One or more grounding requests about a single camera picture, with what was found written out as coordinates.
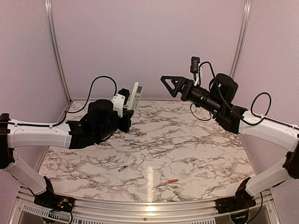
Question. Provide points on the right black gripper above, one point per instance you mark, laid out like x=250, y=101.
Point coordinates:
x=179, y=86

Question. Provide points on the gold AAA battery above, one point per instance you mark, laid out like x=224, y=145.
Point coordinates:
x=122, y=168

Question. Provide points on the front aluminium frame rail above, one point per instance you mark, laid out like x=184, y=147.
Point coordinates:
x=92, y=211

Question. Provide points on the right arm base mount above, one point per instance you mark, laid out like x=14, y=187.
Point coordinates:
x=241, y=200

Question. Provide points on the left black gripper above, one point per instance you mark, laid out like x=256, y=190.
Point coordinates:
x=125, y=126

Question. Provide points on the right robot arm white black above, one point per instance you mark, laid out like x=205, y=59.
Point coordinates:
x=239, y=120

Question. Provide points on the aluminium frame post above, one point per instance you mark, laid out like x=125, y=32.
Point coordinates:
x=53, y=37
x=242, y=37

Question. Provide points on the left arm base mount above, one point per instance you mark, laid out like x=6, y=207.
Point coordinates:
x=53, y=201

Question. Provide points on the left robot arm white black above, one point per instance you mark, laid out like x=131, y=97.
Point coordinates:
x=103, y=118

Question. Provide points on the left aluminium frame post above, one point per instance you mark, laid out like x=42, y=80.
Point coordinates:
x=53, y=37

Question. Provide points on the right aluminium frame post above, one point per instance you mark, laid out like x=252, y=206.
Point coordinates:
x=242, y=37

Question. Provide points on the white remote control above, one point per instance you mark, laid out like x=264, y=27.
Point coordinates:
x=135, y=96

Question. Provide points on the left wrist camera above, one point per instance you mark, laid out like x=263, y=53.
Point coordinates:
x=125, y=93

